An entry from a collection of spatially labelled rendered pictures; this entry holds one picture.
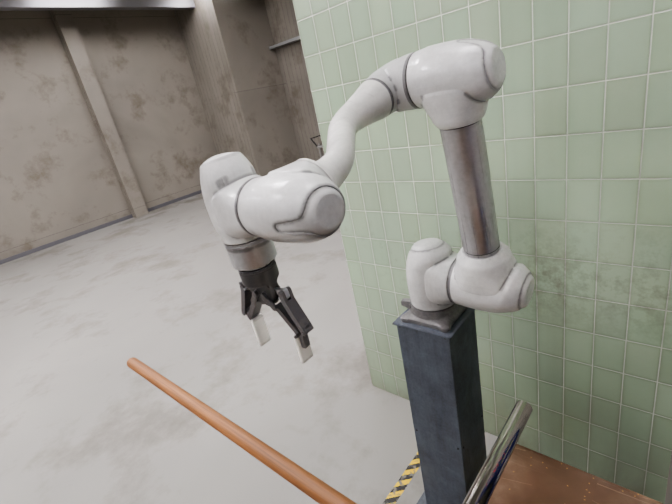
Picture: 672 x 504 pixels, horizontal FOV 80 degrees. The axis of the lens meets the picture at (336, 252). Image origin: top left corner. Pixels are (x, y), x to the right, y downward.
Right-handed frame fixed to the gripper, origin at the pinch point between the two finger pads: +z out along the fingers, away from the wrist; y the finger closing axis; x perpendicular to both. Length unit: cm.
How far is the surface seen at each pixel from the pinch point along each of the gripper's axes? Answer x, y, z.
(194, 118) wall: -554, 930, -40
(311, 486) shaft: 16.8, -21.0, 9.3
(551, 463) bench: -55, -37, 74
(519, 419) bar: -14.7, -43.0, 13.5
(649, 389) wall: -105, -57, 78
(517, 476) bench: -46, -30, 74
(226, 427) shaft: 16.7, 3.5, 9.3
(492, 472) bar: -2.1, -42.9, 13.1
